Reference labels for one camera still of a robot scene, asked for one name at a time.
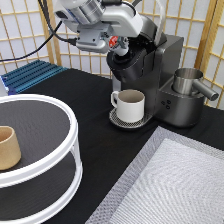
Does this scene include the white two-tier round shelf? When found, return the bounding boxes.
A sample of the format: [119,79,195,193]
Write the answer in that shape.
[0,94,83,224]

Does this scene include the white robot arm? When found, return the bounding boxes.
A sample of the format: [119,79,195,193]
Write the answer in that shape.
[54,0,143,55]

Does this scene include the grey woven placemat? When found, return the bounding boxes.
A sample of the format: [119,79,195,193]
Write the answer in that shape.
[85,127,224,224]

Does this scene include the white ceramic mug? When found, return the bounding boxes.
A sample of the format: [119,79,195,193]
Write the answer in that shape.
[111,89,145,123]

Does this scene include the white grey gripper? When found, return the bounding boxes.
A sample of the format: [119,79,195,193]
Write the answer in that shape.
[76,3,143,53]

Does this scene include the steel milk frothing jug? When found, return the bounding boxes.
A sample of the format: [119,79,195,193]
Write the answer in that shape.
[173,68,219,101]

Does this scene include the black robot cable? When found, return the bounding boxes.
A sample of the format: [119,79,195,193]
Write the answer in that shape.
[0,0,78,64]

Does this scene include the wooden shoji folding screen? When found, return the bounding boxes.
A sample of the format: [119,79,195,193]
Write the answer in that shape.
[0,0,224,110]

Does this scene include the grey pod coffee machine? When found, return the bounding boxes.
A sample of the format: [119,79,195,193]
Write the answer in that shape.
[107,10,204,129]

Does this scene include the red-lidded white coffee pod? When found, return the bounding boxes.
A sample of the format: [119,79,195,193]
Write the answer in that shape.
[109,36,129,56]

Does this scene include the tan ceramic cup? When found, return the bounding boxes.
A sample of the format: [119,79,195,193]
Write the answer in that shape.
[0,126,21,170]

